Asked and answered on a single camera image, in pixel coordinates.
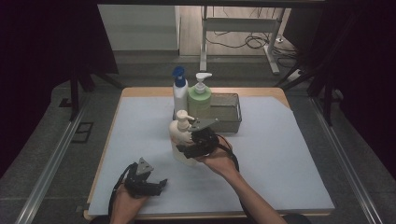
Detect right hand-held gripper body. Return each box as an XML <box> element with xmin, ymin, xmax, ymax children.
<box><xmin>183</xmin><ymin>117</ymin><xmax>221</xmax><ymax>160</ymax></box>

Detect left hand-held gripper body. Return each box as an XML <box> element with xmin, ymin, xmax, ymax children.
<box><xmin>124</xmin><ymin>157</ymin><xmax>163</xmax><ymax>198</ymax></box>

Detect cream pump bottle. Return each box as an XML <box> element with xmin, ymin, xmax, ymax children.
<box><xmin>168</xmin><ymin>109</ymin><xmax>200</xmax><ymax>166</ymax></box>

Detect metal mesh basket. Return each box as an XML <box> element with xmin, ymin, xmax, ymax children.
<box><xmin>173</xmin><ymin>92</ymin><xmax>243</xmax><ymax>134</ymax></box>

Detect green pump bottle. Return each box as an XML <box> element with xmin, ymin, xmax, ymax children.
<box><xmin>187</xmin><ymin>72</ymin><xmax>213</xmax><ymax>119</ymax></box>

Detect white spray bottle blue cap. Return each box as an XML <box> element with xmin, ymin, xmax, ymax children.
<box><xmin>172</xmin><ymin>65</ymin><xmax>190</xmax><ymax>120</ymax></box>

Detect person's right hand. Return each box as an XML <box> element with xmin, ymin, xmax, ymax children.
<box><xmin>194</xmin><ymin>135</ymin><xmax>241</xmax><ymax>182</ymax></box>

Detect person's left hand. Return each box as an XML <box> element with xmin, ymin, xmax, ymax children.
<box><xmin>109</xmin><ymin>186</ymin><xmax>149</xmax><ymax>222</ymax></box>

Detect pale blue table mat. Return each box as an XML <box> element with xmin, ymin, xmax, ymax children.
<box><xmin>88</xmin><ymin>94</ymin><xmax>336</xmax><ymax>217</ymax></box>

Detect black floor plate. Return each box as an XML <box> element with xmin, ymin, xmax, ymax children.
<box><xmin>71</xmin><ymin>121</ymin><xmax>94</xmax><ymax>145</ymax></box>

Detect black metal stand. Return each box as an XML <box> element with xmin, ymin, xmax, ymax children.
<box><xmin>68</xmin><ymin>66</ymin><xmax>124</xmax><ymax>123</ymax></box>
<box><xmin>274</xmin><ymin>60</ymin><xmax>335</xmax><ymax>127</ymax></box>

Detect white cabinet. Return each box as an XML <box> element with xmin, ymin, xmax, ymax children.
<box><xmin>97</xmin><ymin>4</ymin><xmax>182</xmax><ymax>52</ymax></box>

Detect dark curtain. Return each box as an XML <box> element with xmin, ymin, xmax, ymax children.
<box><xmin>282</xmin><ymin>0</ymin><xmax>396</xmax><ymax>183</ymax></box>
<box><xmin>0</xmin><ymin>0</ymin><xmax>120</xmax><ymax>180</ymax></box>

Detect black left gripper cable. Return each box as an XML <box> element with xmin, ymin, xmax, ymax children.
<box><xmin>107</xmin><ymin>161</ymin><xmax>138</xmax><ymax>220</ymax></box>

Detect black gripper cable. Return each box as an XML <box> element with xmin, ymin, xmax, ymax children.
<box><xmin>214</xmin><ymin>133</ymin><xmax>250</xmax><ymax>224</ymax></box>
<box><xmin>107</xmin><ymin>161</ymin><xmax>138</xmax><ymax>220</ymax></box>

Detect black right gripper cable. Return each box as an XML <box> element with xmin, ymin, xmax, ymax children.
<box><xmin>214</xmin><ymin>133</ymin><xmax>250</xmax><ymax>224</ymax></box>

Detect aluminium rail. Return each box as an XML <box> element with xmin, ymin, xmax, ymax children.
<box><xmin>14</xmin><ymin>92</ymin><xmax>92</xmax><ymax>224</ymax></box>
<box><xmin>308</xmin><ymin>96</ymin><xmax>376</xmax><ymax>224</ymax></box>

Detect black floor cables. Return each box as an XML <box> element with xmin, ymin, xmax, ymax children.
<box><xmin>205</xmin><ymin>7</ymin><xmax>301</xmax><ymax>69</ymax></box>

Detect white metal desk frame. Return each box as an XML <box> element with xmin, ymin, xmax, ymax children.
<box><xmin>199</xmin><ymin>5</ymin><xmax>282</xmax><ymax>76</ymax></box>

